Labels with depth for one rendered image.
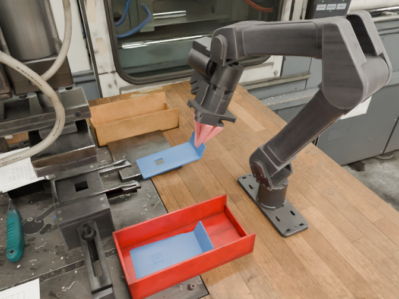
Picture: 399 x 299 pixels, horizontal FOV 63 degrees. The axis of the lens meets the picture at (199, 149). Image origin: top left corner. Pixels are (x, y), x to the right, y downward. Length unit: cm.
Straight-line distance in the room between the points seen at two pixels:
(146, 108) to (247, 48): 54
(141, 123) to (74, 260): 43
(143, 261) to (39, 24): 45
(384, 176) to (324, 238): 178
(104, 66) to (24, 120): 67
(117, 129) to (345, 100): 64
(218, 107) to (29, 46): 37
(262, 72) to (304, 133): 90
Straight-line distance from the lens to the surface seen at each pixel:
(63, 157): 57
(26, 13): 55
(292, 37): 57
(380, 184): 242
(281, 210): 77
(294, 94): 169
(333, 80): 52
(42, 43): 56
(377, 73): 54
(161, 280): 62
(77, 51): 126
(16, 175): 88
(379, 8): 208
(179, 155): 76
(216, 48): 65
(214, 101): 70
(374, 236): 80
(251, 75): 147
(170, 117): 99
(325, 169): 92
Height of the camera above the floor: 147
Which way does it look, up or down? 38 degrees down
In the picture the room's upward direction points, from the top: straight up
